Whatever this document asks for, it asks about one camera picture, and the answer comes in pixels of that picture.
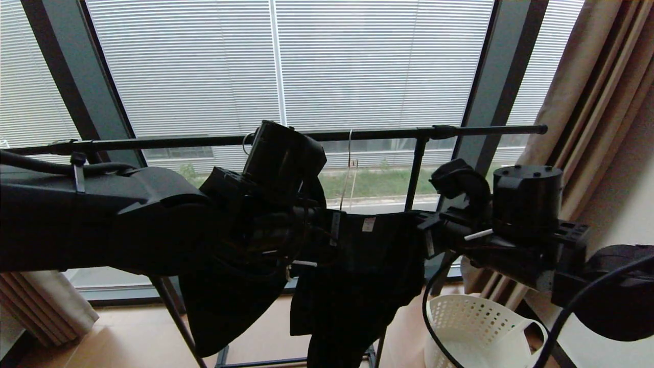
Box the window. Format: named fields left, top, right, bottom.
left=0, top=0, right=586, bottom=302

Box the black clothes rack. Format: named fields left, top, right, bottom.
left=0, top=124, right=548, bottom=368

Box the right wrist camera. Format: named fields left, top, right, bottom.
left=429, top=158, right=492, bottom=206

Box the white laundry basket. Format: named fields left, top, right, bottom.
left=424, top=293, right=549, bottom=368

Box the beige curtain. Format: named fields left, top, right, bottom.
left=460, top=0, right=654, bottom=312
left=0, top=271, right=100, bottom=348

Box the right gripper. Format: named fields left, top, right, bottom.
left=416, top=210, right=494, bottom=256

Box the black garment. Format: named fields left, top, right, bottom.
left=289, top=211, right=432, bottom=368
left=179, top=174, right=328, bottom=358

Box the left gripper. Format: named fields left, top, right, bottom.
left=299, top=207, right=348, bottom=254

